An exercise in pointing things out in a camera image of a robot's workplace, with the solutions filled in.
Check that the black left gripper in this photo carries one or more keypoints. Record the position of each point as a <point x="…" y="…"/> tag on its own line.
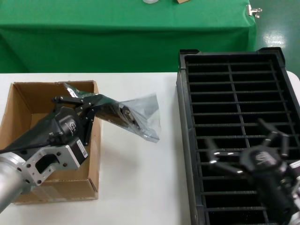
<point x="68" y="126"/>

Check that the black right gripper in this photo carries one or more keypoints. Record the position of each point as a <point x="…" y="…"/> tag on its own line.
<point x="262" y="164"/>

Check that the graphics card with metal bracket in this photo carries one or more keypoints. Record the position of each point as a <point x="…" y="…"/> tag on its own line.
<point x="127" y="114"/>

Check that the transparent antistatic bag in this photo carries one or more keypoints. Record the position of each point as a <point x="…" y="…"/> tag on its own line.
<point x="150" y="103"/>

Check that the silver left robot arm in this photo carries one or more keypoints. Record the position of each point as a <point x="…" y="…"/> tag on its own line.
<point x="11" y="180"/>

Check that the brown cardboard box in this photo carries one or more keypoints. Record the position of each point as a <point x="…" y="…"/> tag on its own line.
<point x="28" y="100"/>

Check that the black slotted container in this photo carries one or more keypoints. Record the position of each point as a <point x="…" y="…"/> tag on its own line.
<point x="211" y="93"/>

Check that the small open cardboard box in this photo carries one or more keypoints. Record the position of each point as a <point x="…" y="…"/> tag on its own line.
<point x="182" y="1"/>

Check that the green cloth covered table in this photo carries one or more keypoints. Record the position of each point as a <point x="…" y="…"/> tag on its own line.
<point x="117" y="35"/>

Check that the clear tape roll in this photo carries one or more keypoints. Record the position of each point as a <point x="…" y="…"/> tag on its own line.
<point x="151" y="1"/>

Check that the silver binder clip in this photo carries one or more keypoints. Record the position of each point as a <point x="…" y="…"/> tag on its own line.
<point x="254" y="10"/>

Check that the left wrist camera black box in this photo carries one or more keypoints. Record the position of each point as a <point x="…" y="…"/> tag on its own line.
<point x="78" y="154"/>

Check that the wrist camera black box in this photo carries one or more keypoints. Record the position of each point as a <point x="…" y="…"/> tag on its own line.
<point x="294" y="167"/>
<point x="78" y="154"/>

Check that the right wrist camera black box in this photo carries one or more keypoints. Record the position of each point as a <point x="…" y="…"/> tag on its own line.
<point x="294" y="167"/>

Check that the left aluminium camera bracket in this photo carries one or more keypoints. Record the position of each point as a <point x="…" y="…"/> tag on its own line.
<point x="58" y="159"/>

